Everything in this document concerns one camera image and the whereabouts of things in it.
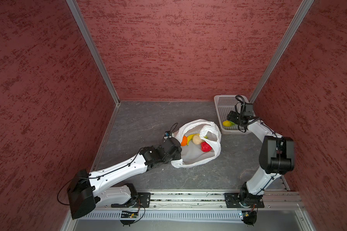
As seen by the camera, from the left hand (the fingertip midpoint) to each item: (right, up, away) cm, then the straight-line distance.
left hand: (178, 154), depth 77 cm
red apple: (+17, +1, +10) cm, 20 cm away
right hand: (+37, +19, +20) cm, 46 cm away
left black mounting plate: (-20, -24, -3) cm, 31 cm away
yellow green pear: (+15, +10, -1) cm, 18 cm away
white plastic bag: (+9, -3, +13) cm, 17 cm away
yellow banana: (+8, +6, +20) cm, 23 cm away
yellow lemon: (+35, +16, +24) cm, 45 cm away
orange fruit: (+4, +5, +13) cm, 15 cm away
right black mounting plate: (+30, -23, -3) cm, 38 cm away
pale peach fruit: (+12, +5, +14) cm, 19 cm away
